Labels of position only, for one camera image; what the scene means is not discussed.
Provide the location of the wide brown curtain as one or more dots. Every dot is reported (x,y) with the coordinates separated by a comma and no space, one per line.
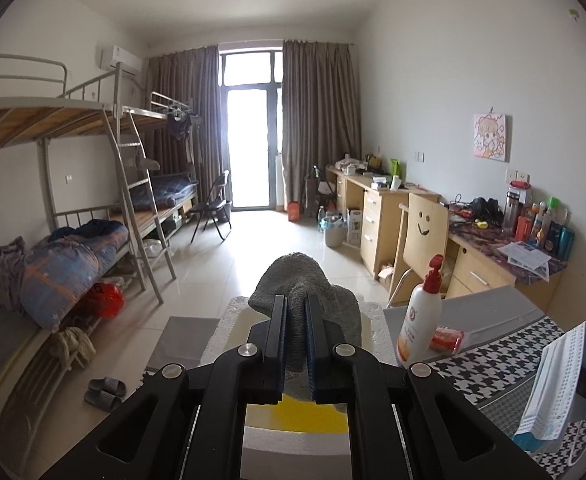
(318,110)

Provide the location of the wooden smiley face chair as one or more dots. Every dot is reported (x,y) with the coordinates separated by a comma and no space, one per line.
(423,240)

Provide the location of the grey slipper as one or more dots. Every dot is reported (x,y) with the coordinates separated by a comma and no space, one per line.
(110,386)
(100,401)

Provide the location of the yellowish crumpled cloth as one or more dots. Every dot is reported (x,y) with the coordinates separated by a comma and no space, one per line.
(75,347)

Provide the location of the red snack packet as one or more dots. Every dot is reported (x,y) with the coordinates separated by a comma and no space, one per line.
(448,339)

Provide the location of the orange floor bag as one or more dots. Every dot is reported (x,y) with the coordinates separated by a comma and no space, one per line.
(294,211)

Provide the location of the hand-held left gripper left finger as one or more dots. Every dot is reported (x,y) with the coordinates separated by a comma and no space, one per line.
(279,350)

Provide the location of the narrow brown curtain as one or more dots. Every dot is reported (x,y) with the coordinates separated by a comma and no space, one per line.
(183,80)

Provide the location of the pink wall poster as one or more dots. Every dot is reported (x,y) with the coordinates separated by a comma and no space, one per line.
(490,137)

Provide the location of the black folding chair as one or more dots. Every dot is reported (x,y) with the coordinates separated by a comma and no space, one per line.
(213,207)

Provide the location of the small metal bunk bed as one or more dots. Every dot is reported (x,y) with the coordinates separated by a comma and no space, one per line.
(163,216)

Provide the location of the white foam box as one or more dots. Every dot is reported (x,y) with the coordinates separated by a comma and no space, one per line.
(228,327)

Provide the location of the white desk box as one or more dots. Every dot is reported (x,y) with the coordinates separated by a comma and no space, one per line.
(348,166)

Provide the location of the black headphones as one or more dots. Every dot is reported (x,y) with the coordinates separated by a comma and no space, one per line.
(485,210)

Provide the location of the wooden desk with drawers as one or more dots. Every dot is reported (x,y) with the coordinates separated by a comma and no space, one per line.
(378,220)

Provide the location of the folding hand cart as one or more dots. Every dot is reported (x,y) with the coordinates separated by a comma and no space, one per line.
(318,190)

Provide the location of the white wall socket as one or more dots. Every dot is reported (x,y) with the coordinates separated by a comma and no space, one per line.
(517,176)

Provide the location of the red plastic bag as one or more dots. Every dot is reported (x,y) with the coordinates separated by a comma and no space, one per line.
(103,300)

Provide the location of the wooden desk with patterned top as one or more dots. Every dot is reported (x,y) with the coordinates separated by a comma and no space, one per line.
(478,275)

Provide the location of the metal bed ladder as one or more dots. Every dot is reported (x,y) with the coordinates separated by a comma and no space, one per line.
(130,146)

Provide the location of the glass balcony door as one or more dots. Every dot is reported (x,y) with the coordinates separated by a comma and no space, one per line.
(248,160)

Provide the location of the white air conditioner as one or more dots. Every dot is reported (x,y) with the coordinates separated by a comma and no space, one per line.
(120,60)

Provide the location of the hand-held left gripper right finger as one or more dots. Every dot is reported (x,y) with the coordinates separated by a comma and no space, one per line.
(314,350)

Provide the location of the white pump lotion bottle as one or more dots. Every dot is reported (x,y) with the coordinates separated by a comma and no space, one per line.
(420,320)

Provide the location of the row of toiletry bottles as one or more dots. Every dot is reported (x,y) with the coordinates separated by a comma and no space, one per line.
(543,230)

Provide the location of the dark blue plaid bedding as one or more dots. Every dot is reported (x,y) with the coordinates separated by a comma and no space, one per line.
(170,191)

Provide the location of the houndstooth tablecloth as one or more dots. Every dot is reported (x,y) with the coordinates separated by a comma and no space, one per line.
(493,355)

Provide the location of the large metal bunk bed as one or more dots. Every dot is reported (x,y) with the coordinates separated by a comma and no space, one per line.
(23,115)

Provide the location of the patterned blue quilt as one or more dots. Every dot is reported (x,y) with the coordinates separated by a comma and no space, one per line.
(58,270)

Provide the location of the printed papers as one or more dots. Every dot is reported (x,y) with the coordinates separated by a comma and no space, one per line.
(523,257)

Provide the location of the small wall hook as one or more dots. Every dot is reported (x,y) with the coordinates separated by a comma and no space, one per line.
(574,15)

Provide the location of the pale grey towel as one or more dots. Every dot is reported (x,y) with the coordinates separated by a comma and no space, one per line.
(298,280)

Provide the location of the green paper bag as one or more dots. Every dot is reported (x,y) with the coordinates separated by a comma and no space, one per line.
(395,168)

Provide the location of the hanging dark clothes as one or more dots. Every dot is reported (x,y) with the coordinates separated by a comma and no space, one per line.
(179,130)

